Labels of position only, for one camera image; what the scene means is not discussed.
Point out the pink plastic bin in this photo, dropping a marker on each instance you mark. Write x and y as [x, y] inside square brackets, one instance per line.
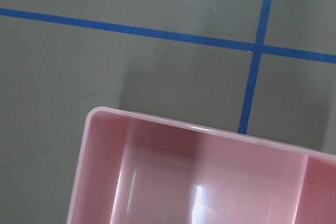
[139, 168]

